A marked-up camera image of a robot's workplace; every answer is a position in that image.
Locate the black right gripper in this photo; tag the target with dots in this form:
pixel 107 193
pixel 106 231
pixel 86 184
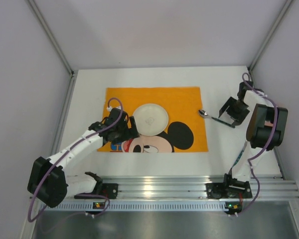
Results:
pixel 237 113

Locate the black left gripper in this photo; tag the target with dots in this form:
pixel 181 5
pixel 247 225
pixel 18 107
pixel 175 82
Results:
pixel 127 128

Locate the cream round plate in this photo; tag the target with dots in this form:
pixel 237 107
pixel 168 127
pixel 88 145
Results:
pixel 150 119

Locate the spoon with patterned handle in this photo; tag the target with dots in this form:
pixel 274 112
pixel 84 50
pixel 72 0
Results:
pixel 205 115

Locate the orange cartoon mouse placemat cloth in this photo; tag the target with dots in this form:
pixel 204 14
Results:
pixel 185 132

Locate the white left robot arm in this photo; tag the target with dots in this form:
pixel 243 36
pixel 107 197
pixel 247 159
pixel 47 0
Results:
pixel 50 179

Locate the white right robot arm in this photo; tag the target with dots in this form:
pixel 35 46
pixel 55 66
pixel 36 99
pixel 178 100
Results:
pixel 265 130

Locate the fork with patterned handle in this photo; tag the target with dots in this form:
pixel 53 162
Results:
pixel 240 154

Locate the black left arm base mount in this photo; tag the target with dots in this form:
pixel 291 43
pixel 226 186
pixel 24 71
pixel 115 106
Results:
pixel 108 190

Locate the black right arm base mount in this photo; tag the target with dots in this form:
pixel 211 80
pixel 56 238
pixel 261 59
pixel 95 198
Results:
pixel 230 191

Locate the aluminium front frame rail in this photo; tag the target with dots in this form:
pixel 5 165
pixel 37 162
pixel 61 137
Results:
pixel 193 188

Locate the slotted grey cable duct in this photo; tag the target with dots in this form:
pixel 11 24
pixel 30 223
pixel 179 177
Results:
pixel 147 206

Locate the right aluminium corner post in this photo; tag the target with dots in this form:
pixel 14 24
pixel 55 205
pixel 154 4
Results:
pixel 283 12

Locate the aluminium corner post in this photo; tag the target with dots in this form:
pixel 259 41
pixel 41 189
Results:
pixel 283 12
pixel 48 32

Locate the left aluminium corner post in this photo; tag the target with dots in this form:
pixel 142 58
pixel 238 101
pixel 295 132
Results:
pixel 48 32

